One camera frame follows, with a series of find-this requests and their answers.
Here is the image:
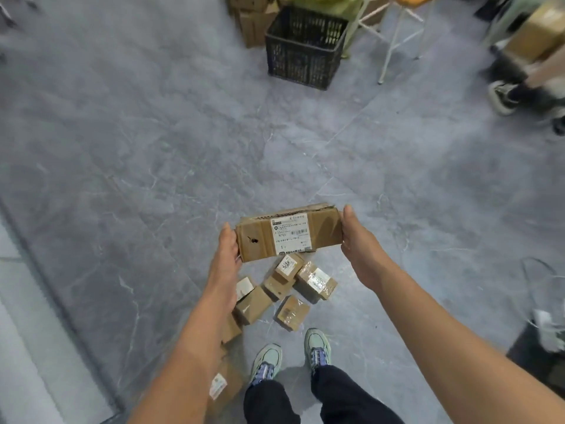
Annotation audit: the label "heap of large cardboard boxes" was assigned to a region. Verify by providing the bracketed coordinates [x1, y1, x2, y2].
[225, 0, 271, 14]

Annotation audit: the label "pile of brown cardboard boxes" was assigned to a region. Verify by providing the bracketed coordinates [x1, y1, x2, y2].
[206, 253, 338, 418]

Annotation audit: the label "person's right leg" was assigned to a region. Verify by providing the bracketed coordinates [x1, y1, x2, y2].
[311, 365, 405, 424]

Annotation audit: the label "yellow green plastic bag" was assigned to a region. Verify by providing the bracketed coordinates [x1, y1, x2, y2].
[282, 0, 365, 58]

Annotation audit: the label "black storage crate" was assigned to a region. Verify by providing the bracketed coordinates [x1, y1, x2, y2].
[264, 5, 350, 91]

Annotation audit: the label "white power strip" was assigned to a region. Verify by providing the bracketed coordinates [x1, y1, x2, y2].
[531, 309, 565, 353]

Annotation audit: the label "person's right hand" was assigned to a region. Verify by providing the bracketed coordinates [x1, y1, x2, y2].
[340, 205, 394, 296]

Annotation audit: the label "person's left hand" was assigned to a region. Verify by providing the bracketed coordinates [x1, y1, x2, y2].
[205, 223, 242, 312]

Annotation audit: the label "chrome chair base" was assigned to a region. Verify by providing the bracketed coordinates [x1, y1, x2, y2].
[0, 0, 38, 29]

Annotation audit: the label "person's right shoe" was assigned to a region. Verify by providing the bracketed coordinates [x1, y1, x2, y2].
[304, 327, 332, 376]

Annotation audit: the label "person's left forearm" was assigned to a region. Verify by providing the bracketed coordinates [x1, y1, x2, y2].
[128, 286, 239, 424]

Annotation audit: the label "person's left leg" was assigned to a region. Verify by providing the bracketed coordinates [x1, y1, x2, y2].
[243, 379, 301, 424]

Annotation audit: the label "person's leg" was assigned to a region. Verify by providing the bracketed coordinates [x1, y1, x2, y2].
[243, 379, 301, 424]
[311, 365, 405, 424]

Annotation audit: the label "white chair with orange seat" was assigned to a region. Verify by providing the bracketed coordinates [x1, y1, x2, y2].
[348, 0, 442, 85]

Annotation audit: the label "small brown cardboard box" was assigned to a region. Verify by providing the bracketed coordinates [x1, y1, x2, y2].
[236, 2, 281, 49]

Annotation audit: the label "person's right forearm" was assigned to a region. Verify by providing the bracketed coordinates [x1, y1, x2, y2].
[375, 269, 565, 424]

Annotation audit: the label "long brown box white label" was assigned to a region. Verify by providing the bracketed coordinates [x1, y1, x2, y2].
[235, 203, 344, 263]

